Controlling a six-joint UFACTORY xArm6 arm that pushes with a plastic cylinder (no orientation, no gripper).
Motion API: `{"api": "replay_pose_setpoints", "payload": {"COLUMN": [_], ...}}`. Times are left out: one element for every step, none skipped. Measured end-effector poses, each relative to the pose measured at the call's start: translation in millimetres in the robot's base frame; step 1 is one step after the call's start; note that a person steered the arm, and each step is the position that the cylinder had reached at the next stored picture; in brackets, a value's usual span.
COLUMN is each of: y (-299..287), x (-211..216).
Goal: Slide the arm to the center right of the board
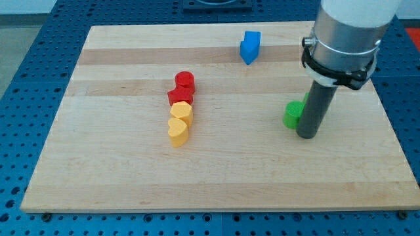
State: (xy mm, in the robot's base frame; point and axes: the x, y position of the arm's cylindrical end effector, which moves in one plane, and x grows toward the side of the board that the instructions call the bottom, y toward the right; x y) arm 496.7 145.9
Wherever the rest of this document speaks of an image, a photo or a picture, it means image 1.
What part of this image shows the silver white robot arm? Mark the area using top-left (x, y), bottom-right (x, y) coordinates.
top-left (301, 0), bottom-right (401, 90)

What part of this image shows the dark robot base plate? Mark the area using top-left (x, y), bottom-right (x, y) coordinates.
top-left (182, 0), bottom-right (253, 12)

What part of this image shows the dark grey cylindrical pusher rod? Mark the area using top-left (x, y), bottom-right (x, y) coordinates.
top-left (296, 81), bottom-right (337, 139)

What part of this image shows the red star block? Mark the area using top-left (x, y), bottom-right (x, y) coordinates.
top-left (167, 87), bottom-right (194, 106)

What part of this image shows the blue arrow block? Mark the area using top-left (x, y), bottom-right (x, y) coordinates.
top-left (240, 31), bottom-right (261, 65)

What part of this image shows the wooden board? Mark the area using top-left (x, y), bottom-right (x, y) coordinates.
top-left (20, 22), bottom-right (419, 213)

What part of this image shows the red cylinder block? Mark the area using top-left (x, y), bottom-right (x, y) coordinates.
top-left (175, 71), bottom-right (196, 93)

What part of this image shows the green block behind rod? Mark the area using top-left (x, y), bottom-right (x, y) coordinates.
top-left (303, 92), bottom-right (309, 104)

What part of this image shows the yellow heart block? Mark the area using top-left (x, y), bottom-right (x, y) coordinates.
top-left (167, 118), bottom-right (189, 148)

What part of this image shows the yellow pentagon block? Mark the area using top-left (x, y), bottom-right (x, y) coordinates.
top-left (170, 101), bottom-right (194, 127)

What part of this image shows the green cylinder block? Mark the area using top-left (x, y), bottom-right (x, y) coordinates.
top-left (282, 101), bottom-right (305, 129)

